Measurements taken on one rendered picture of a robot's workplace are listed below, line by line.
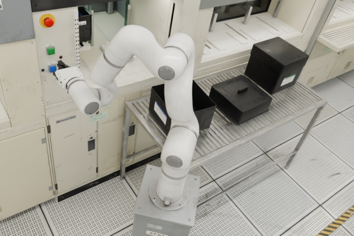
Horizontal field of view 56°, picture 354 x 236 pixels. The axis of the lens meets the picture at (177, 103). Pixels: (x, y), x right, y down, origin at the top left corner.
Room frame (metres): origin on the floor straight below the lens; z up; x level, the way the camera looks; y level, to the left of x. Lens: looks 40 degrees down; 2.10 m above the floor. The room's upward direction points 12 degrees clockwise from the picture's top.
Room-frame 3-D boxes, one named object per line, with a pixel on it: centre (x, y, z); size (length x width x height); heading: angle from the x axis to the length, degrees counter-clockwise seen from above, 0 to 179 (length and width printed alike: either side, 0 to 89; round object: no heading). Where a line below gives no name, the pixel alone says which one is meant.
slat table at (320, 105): (1.75, -0.37, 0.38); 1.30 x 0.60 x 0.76; 133
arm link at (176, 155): (0.92, -0.04, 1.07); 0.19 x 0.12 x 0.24; 173
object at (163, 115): (1.48, -0.03, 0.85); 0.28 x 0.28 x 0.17; 38
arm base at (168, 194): (0.95, -0.05, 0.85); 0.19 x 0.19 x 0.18
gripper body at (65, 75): (1.10, 0.46, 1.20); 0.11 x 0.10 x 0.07; 43
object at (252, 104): (1.73, -0.39, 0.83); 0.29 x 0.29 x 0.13; 45
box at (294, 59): (2.10, -0.63, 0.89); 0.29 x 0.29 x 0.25; 45
